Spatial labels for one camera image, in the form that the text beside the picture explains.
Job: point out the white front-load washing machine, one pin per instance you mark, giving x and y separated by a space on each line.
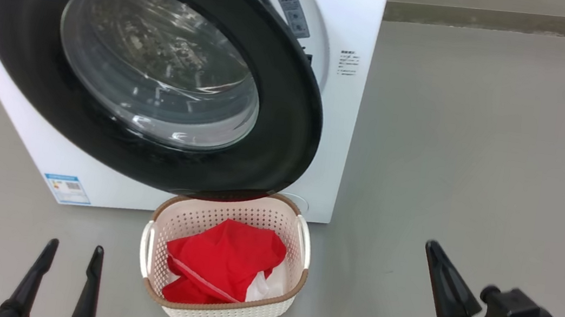
335 132

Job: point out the grey wall skirting strip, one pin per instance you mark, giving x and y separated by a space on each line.
497 23

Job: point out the round white filter cover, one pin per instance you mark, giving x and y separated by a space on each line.
301 203

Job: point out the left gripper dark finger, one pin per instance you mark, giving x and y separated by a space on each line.
85 307
24 299

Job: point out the grey warning sticker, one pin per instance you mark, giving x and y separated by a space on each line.
292 12

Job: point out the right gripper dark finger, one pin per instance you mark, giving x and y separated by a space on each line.
490 295
447 295

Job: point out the cream perforated basket brown rim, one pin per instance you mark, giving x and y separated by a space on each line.
218 316

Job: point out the right black wrist camera box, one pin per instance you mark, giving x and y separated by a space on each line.
513 314

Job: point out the red and white garment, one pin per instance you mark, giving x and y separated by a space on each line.
226 255

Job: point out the blue energy label sticker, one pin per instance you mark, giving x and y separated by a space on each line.
67 190

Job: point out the black round glass washer door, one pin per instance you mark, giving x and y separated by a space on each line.
20 36

